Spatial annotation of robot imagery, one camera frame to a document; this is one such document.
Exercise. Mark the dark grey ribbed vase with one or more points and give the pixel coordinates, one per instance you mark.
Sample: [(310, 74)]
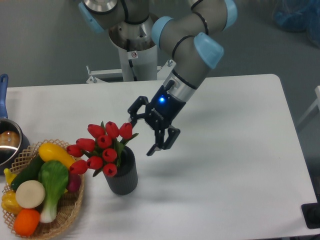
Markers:
[(126, 179)]

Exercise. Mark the orange fruit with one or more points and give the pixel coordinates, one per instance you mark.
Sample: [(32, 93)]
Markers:
[(26, 222)]

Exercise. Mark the green bok choy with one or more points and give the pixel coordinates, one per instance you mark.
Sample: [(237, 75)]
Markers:
[(54, 177)]

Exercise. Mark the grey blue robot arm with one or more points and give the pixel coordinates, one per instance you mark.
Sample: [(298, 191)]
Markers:
[(138, 35)]

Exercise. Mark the white furniture leg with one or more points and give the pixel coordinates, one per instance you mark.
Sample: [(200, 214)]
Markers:
[(310, 112)]

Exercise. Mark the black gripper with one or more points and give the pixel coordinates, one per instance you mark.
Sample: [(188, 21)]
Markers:
[(163, 108)]

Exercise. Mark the yellow banana tip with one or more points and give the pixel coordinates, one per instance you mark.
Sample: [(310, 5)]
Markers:
[(9, 176)]

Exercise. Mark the woven wicker basket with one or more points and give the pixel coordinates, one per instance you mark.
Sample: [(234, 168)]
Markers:
[(68, 206)]

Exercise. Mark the dark green cucumber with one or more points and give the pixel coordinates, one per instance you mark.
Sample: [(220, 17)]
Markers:
[(30, 172)]

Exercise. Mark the blue handled saucepan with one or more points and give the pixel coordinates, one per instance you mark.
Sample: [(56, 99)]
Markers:
[(12, 139)]

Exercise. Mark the red radish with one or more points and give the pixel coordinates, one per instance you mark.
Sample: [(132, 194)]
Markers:
[(74, 183)]

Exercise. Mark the red tulip bouquet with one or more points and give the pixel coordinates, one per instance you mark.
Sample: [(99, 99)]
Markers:
[(103, 151)]

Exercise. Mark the yellow squash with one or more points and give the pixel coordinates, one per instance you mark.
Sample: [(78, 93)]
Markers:
[(52, 152)]

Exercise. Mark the black device at table edge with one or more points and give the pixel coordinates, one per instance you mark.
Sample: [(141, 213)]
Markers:
[(311, 214)]

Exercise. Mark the yellow bell pepper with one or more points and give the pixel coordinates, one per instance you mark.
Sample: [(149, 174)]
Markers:
[(9, 202)]

